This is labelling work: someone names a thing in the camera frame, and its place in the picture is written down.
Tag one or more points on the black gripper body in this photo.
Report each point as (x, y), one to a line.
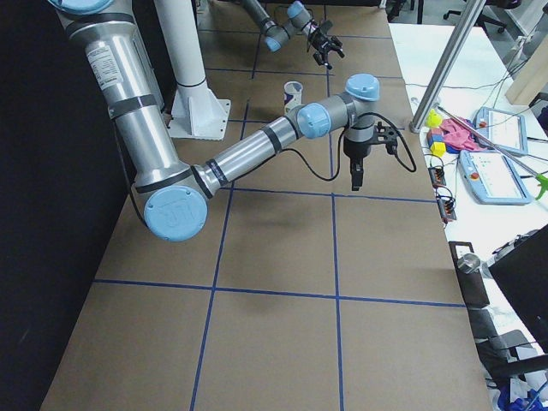
(318, 41)
(356, 150)

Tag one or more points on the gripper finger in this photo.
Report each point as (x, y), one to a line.
(354, 172)
(335, 45)
(359, 173)
(322, 58)

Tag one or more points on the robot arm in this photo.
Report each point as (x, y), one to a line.
(300, 20)
(175, 194)

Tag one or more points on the spare tennis ball one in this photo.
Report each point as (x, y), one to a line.
(433, 119)

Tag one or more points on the orange circuit board far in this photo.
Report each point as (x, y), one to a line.
(437, 176)

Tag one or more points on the orange circuit board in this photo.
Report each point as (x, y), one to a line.
(437, 176)
(446, 207)

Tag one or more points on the yellow cube block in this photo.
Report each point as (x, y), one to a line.
(437, 148)

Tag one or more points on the orange circuit board near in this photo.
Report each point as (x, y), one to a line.
(446, 207)

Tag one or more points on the pink cloth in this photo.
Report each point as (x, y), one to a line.
(458, 138)

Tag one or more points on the near teach pendant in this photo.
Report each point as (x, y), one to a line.
(492, 179)

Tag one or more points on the teach pendant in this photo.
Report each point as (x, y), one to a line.
(503, 128)
(492, 179)

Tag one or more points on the far teach pendant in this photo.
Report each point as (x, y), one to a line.
(503, 128)

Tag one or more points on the steel cylinder weight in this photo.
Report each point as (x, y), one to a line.
(468, 263)

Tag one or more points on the reach grabber stick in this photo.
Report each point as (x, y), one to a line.
(536, 175)

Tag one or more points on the black monitor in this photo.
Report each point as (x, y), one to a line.
(520, 270)

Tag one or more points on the aluminium frame post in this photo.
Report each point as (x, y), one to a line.
(451, 51)

